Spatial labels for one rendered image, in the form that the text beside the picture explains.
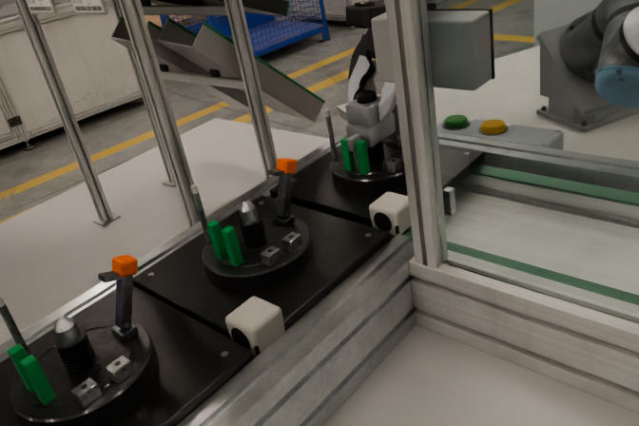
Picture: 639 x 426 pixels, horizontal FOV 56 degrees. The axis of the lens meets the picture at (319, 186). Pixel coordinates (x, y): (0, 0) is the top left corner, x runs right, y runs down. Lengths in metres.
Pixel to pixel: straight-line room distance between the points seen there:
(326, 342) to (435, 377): 0.15
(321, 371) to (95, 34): 4.40
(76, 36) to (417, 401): 4.39
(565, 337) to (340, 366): 0.24
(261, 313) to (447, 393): 0.22
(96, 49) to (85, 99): 0.38
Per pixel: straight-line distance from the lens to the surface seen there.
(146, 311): 0.74
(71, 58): 4.86
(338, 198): 0.86
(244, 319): 0.64
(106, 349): 0.68
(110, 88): 4.98
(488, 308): 0.70
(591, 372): 0.69
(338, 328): 0.65
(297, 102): 1.07
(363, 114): 0.86
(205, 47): 0.96
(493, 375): 0.73
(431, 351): 0.76
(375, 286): 0.69
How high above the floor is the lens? 1.38
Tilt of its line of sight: 27 degrees down
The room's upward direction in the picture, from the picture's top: 11 degrees counter-clockwise
